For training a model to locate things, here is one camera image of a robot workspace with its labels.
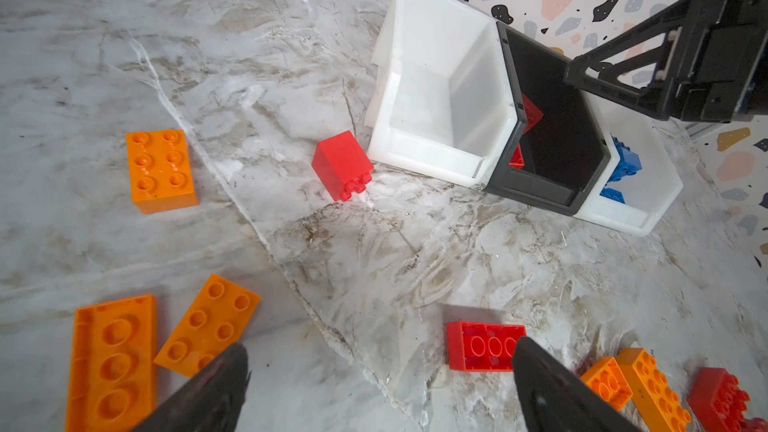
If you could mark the left white bin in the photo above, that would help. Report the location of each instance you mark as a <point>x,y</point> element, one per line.
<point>445,103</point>

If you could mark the right white bin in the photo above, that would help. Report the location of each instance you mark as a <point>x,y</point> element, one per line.
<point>650,192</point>

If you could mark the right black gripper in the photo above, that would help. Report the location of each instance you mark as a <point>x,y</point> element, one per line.
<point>709,55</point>

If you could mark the orange lego plate left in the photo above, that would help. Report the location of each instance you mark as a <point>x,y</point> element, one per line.
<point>113,380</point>

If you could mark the black middle bin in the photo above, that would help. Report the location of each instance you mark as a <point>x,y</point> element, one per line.
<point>563,153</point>

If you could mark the red square lego brick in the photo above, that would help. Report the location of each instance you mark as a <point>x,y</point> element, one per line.
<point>342,166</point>

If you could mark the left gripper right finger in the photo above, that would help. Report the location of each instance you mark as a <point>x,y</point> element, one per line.
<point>552,398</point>

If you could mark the white bin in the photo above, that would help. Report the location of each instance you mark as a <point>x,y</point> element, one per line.
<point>445,103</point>
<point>650,192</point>

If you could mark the blue lego brick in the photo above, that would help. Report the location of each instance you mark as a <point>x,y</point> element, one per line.
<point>629,162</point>
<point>612,194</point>

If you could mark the orange lego brick far left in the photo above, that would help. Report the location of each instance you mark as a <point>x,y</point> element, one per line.
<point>160,171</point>

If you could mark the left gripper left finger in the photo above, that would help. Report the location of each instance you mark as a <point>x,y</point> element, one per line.
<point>210,401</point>

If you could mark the orange lego brick centre left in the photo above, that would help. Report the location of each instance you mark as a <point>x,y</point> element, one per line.
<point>607,381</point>

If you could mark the orange lego brick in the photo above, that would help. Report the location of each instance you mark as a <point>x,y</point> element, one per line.
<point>216,319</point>
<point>160,171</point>
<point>607,381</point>
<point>657,403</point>

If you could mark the orange lego brick centre upper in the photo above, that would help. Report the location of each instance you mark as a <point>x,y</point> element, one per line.
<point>657,403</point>

